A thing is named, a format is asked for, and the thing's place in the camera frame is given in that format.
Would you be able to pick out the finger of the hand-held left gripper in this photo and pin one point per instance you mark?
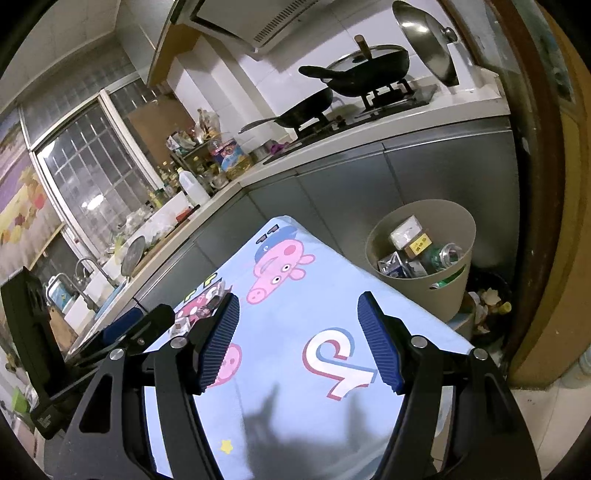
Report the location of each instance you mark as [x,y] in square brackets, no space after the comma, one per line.
[122,325]
[159,327]

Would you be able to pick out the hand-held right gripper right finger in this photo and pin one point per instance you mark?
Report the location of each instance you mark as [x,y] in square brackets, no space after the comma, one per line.
[378,341]

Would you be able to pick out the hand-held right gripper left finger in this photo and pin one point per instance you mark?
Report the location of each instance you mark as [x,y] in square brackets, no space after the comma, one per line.
[219,341]

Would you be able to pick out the red white snack wrapper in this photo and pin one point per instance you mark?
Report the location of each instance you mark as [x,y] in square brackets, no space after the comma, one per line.
[205,300]

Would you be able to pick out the beige plastic bin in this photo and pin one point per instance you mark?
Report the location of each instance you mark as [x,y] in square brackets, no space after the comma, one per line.
[415,300]

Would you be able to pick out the clear crumpled plastic wrapper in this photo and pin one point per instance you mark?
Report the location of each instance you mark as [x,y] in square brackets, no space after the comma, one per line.
[179,328]

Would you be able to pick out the white sink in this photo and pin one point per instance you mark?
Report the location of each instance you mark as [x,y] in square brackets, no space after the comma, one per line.
[90,300]

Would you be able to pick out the blue printed container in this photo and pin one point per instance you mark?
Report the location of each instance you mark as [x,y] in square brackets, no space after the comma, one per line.
[60,295]

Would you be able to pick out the round grey plate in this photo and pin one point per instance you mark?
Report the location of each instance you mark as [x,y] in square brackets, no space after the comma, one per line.
[134,256]

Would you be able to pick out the steel faucet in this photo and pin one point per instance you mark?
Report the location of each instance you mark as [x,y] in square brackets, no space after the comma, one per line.
[85,263]

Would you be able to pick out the blue white carton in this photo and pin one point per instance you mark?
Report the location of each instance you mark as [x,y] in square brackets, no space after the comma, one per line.
[392,266]

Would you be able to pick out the blue cartoon printed tablecloth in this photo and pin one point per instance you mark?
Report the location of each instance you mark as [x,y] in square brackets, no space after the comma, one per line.
[295,369]

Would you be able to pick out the white box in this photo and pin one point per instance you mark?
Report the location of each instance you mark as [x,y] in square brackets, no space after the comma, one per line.
[405,230]

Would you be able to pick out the black bag of scraps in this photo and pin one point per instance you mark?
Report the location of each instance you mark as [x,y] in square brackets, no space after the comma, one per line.
[489,300]

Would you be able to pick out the white plastic bottle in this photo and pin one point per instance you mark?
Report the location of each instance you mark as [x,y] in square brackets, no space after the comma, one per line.
[194,189]

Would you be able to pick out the barred kitchen window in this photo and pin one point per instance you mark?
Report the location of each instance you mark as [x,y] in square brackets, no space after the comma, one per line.
[92,175]

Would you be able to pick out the white mug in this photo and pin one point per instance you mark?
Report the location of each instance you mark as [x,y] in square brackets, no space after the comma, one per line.
[218,182]

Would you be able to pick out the grey kitchen cabinet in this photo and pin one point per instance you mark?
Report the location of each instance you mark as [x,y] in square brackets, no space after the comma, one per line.
[415,175]

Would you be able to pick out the black spice rack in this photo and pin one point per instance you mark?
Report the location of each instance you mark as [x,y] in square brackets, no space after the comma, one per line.
[184,159]

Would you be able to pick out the clear plastic bottle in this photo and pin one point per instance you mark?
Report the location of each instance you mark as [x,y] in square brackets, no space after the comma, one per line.
[577,374]

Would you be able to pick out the brown cutting board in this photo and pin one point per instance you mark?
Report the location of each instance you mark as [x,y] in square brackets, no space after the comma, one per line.
[157,124]

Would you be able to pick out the black gas stove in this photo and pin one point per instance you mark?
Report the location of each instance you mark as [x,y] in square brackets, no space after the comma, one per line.
[397,104]

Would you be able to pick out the black frying pan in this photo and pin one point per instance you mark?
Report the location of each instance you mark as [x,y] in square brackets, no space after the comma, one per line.
[304,108]

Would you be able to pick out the black wok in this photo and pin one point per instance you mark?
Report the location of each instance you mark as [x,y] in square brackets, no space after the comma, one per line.
[364,76]

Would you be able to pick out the glass wok lid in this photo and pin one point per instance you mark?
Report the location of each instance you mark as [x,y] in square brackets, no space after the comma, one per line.
[364,48]

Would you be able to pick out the steel pan lid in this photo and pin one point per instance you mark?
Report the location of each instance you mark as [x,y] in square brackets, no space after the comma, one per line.
[425,41]

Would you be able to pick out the white range hood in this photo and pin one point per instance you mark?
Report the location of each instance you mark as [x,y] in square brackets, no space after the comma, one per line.
[240,18]

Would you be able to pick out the purple yellow wall poster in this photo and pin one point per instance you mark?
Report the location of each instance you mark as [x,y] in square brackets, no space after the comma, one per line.
[23,207]

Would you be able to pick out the wooden door frame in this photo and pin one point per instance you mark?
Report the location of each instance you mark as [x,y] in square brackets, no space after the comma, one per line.
[545,230]

